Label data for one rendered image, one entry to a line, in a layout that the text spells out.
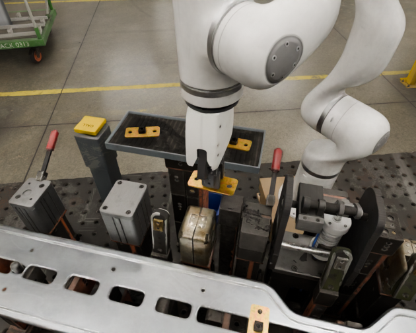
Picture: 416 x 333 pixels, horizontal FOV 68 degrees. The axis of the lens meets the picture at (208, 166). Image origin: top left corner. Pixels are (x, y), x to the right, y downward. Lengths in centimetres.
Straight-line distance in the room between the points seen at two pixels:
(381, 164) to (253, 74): 128
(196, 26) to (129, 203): 45
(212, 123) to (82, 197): 97
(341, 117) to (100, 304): 70
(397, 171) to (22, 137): 267
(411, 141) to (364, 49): 232
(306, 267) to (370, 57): 48
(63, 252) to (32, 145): 212
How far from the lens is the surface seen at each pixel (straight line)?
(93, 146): 86
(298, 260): 80
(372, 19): 74
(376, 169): 152
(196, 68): 37
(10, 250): 87
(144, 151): 74
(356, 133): 83
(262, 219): 70
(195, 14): 35
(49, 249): 83
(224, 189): 53
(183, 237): 67
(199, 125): 41
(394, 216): 76
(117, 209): 70
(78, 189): 135
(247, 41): 30
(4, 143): 301
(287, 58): 32
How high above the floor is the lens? 164
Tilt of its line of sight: 45 degrees down
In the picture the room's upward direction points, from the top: straight up
